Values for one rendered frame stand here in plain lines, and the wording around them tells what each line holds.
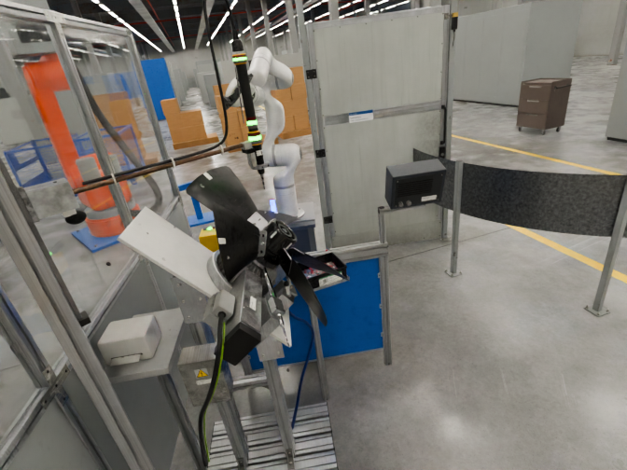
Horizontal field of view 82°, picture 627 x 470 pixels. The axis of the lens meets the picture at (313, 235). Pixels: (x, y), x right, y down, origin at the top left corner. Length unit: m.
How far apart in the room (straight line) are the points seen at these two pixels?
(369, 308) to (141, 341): 1.22
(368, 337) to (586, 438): 1.12
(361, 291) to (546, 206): 1.37
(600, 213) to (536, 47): 8.42
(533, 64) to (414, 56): 7.84
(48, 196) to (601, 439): 2.41
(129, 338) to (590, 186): 2.56
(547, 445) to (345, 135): 2.43
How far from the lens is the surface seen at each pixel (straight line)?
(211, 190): 1.35
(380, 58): 3.21
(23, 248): 1.15
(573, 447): 2.31
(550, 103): 7.82
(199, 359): 1.46
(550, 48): 11.30
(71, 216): 1.14
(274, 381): 1.64
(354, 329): 2.22
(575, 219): 2.83
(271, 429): 2.14
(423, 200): 1.88
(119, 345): 1.50
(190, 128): 10.62
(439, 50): 3.36
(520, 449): 2.22
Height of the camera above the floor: 1.77
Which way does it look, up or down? 26 degrees down
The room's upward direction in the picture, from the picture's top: 8 degrees counter-clockwise
